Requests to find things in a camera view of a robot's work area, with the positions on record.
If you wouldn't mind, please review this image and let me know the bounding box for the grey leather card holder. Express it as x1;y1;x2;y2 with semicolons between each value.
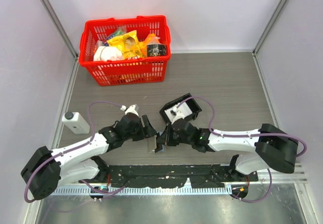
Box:
147;136;165;153

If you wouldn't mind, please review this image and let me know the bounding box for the black card box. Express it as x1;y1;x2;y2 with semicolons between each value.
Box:
159;93;202;124

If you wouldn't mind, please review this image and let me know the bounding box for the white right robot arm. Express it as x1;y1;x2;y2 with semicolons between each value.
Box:
156;119;298;181

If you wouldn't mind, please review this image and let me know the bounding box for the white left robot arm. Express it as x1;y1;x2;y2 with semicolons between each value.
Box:
21;113;157;203

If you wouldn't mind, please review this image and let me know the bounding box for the stack of white cards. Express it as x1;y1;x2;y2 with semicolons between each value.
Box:
164;103;193;122

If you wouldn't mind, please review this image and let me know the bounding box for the red plastic shopping basket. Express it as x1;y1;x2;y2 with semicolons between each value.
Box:
79;15;171;86

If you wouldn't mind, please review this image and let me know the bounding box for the white device with grey button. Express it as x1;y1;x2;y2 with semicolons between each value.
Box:
62;111;90;134

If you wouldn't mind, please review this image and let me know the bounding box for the black labelled bottle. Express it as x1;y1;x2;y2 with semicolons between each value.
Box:
146;43;167;57

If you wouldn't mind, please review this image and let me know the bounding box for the yellow snack bag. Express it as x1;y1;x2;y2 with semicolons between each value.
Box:
107;30;144;60

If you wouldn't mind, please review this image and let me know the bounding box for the white crumpled plastic bag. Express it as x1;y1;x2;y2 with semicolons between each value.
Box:
93;46;124;62

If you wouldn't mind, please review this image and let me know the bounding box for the orange snack packet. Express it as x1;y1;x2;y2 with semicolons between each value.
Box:
139;33;160;57

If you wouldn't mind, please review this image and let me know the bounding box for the green blue snack packet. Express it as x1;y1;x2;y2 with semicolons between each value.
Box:
102;26;127;46

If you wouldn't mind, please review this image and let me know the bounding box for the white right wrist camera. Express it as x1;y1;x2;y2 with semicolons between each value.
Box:
170;108;185;124

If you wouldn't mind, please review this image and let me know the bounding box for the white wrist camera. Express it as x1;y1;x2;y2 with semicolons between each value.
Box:
170;108;185;124
120;104;139;116

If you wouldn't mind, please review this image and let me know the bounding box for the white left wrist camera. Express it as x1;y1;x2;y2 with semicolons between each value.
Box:
120;104;139;116

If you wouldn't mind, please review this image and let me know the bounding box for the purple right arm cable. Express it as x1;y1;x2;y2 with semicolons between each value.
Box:
176;96;308;156

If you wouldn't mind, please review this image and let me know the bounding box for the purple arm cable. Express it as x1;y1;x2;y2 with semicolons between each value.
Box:
24;101;127;204
176;96;308;156

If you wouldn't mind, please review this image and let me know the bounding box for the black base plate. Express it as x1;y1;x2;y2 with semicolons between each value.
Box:
81;164;258;189

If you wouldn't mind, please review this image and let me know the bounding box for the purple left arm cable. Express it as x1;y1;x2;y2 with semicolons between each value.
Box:
24;101;127;204

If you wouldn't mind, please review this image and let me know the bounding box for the white slotted cable duct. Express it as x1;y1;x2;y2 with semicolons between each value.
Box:
51;185;232;196

